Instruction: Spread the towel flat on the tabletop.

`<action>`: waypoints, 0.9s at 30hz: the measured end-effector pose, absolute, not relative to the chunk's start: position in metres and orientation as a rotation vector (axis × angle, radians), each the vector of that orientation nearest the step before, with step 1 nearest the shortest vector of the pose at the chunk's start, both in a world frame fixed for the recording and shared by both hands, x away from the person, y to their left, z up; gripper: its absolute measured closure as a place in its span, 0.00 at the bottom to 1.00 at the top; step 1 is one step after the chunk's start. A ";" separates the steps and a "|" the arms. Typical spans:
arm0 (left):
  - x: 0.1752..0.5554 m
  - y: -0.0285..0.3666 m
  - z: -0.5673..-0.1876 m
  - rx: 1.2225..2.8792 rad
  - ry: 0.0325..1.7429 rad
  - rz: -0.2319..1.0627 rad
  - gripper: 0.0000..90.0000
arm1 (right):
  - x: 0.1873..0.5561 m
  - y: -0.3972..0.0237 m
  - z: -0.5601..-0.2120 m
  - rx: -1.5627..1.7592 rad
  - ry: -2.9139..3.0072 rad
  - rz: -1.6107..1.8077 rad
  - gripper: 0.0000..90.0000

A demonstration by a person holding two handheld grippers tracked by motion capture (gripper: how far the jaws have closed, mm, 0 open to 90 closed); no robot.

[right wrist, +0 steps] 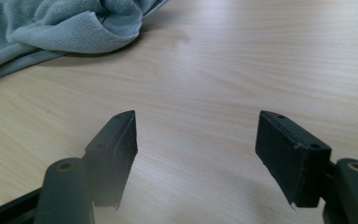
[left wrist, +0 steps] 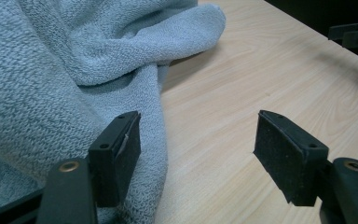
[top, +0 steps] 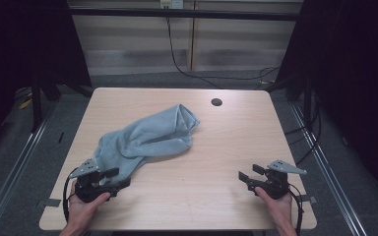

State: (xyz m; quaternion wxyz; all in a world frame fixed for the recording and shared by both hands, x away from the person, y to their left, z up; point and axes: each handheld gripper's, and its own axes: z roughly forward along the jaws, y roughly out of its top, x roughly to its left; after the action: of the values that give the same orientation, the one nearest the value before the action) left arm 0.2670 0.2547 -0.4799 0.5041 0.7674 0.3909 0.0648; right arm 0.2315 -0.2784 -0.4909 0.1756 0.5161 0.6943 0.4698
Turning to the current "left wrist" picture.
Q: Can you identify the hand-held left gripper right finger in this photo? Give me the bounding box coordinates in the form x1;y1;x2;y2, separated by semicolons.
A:
253;109;330;207

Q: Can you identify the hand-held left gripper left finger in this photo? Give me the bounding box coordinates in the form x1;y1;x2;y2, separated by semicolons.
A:
88;110;142;208

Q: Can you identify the light blue terry towel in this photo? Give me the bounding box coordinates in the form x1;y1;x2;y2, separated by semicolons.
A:
0;0;227;224

